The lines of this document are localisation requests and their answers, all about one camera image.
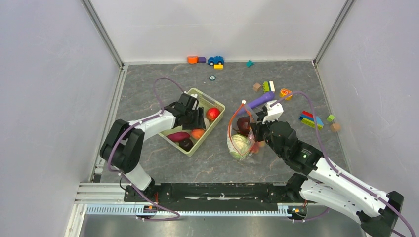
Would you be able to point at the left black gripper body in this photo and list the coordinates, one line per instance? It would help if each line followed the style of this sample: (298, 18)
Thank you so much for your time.
(192, 121)

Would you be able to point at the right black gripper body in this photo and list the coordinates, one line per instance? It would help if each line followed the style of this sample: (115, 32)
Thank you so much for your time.
(262, 131)

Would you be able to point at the dark brown toy fruit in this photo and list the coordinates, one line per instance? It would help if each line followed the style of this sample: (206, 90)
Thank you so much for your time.
(242, 126)

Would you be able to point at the orange toy peach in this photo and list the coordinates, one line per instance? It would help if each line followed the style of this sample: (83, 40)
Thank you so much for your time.
(197, 133)

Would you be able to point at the clear orange zip top bag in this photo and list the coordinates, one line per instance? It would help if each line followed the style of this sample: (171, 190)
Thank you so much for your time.
(250, 158)

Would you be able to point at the green toy cabbage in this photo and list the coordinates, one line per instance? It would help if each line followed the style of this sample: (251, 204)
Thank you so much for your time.
(239, 146)

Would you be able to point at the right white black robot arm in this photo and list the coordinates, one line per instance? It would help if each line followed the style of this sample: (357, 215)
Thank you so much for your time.
(320, 180)

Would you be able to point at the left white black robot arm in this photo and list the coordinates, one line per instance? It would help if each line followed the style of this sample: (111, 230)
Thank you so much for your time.
(123, 144)

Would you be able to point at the white toy mushroom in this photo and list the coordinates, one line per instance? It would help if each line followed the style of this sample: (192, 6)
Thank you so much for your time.
(207, 123)

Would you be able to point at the red toy apple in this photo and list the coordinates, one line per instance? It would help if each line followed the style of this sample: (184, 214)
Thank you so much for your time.
(212, 114)

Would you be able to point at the purple toy sweet potato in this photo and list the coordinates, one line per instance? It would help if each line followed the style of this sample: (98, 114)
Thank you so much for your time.
(178, 136)

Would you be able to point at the dark purple toy mangosteen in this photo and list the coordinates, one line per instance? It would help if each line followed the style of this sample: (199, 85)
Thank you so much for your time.
(186, 144)

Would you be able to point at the purple flashlight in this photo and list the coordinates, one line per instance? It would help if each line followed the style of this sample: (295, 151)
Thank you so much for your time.
(249, 106)

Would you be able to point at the brown wooden cube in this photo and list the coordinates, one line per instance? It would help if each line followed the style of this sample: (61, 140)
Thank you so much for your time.
(256, 87)

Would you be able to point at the orange yellow round toy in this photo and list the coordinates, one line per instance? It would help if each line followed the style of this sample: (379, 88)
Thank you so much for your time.
(285, 93)

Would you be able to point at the green white toy bricks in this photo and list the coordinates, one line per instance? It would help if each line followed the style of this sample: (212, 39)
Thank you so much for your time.
(268, 86)

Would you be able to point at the multicolour brick stack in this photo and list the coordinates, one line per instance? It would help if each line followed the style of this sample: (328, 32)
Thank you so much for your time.
(308, 119)

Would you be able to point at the orange half round block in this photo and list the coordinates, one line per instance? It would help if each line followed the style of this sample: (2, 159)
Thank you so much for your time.
(192, 59)

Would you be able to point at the yellow toy brick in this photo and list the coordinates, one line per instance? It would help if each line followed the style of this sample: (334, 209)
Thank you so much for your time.
(218, 67)

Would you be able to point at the blue toy car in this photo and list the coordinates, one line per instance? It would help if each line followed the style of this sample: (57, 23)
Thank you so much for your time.
(217, 60)

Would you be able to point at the teal triangular block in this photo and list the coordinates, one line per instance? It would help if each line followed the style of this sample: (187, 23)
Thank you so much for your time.
(249, 63)

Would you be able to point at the small green cube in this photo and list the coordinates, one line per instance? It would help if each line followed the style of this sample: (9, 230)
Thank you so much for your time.
(330, 118)

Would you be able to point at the tan wooden cube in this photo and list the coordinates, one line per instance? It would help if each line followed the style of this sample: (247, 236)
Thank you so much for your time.
(335, 127)

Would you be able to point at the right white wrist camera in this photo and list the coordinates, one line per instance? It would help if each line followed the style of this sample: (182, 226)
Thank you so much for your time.
(272, 110)

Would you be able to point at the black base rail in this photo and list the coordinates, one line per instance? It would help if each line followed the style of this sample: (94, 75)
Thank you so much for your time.
(217, 198)

